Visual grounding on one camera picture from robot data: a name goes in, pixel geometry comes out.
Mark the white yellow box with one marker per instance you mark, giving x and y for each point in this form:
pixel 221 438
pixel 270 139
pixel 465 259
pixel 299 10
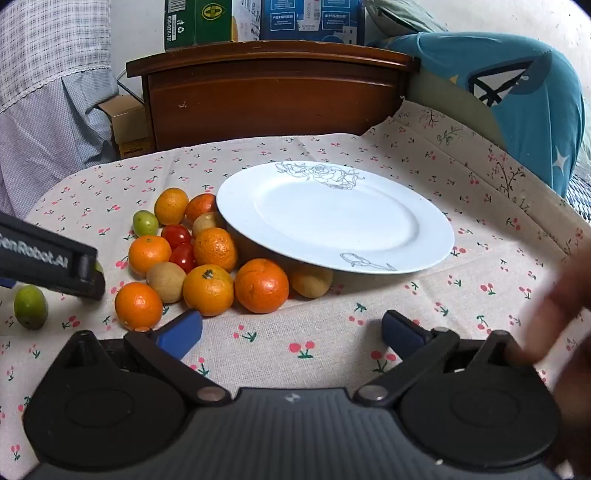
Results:
pixel 247 18

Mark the white plate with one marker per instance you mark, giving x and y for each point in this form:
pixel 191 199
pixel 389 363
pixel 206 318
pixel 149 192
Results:
pixel 332 217

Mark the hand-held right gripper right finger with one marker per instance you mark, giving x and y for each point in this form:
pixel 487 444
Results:
pixel 404 332

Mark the red cherry tomato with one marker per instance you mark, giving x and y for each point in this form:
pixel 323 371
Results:
pixel 183 257
pixel 176 235

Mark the large orange tangerine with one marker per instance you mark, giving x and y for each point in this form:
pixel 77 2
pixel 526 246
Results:
pixel 261 285

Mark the green jujube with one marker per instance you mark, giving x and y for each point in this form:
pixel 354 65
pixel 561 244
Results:
pixel 30 307
pixel 99 266
pixel 146 223

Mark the open brown cardboard box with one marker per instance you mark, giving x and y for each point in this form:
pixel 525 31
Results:
pixel 131 129

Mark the checked lace-trimmed cloth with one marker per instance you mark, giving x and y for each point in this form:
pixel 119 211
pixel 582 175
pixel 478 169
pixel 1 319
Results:
pixel 46 41

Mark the reddish orange tangerine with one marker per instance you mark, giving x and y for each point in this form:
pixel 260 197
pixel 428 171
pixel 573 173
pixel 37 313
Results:
pixel 202 207

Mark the green cardboard box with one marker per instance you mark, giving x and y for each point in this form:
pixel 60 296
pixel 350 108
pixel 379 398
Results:
pixel 203 23

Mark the brown wooden headboard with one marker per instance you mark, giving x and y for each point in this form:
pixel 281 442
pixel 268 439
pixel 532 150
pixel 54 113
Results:
pixel 277 97

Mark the blue cushion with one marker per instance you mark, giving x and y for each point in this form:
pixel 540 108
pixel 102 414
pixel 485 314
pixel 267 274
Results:
pixel 531 115

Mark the brown kiwi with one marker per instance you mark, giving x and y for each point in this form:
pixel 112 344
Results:
pixel 166 281
pixel 310 282
pixel 207 222

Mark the cherry print tablecloth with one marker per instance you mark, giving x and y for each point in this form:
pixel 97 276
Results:
pixel 323 323

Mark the person's right hand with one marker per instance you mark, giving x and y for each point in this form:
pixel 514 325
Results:
pixel 572 323

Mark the beige floral cloth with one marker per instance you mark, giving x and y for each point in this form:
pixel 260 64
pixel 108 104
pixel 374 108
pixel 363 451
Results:
pixel 461 152

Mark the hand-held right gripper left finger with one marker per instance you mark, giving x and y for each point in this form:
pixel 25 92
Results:
pixel 182 332

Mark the light blue cloth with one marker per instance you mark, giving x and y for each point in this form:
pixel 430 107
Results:
pixel 46 152

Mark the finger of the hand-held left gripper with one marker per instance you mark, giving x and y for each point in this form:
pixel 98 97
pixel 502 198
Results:
pixel 90 281

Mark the blue cardboard box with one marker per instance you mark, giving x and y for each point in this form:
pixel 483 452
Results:
pixel 314 21

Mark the grey woven cloth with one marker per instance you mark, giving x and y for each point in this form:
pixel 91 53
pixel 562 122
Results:
pixel 581 194

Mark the grey green pillow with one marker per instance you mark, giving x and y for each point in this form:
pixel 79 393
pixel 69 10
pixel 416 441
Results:
pixel 401 14

